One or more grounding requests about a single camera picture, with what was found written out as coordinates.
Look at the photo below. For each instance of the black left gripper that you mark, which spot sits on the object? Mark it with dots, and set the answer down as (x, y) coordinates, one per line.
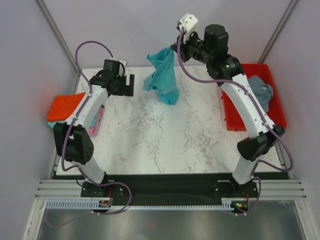
(127, 90)

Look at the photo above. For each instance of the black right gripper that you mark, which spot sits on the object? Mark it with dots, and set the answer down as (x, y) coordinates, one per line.
(183, 46)

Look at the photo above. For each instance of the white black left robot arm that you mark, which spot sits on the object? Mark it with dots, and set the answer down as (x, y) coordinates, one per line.
(72, 141)

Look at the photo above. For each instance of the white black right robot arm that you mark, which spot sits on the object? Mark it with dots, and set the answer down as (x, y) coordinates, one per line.
(228, 73)

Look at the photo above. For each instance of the folded pink t shirt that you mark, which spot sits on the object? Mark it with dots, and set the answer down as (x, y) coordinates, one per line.
(94, 127)

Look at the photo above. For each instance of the folded red t shirt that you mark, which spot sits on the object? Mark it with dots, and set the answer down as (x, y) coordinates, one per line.
(63, 106)

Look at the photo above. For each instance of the grey t shirt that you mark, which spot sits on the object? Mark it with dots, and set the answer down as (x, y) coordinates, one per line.
(262, 91)

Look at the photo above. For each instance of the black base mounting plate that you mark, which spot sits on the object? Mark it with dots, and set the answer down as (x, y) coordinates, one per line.
(116, 179)

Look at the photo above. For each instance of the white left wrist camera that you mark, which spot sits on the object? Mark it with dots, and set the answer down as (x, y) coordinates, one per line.
(122, 68)

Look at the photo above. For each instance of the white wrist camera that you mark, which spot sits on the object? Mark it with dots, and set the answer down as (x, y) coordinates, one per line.
(122, 68)
(186, 25)

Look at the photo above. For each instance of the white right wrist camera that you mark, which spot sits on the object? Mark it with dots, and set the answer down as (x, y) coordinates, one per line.
(186, 25)

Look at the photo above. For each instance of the aluminium frame rail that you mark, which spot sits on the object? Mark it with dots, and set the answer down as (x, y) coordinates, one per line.
(221, 189)

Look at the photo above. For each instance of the grey slotted cable duct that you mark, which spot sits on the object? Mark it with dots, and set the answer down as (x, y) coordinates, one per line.
(96, 204)

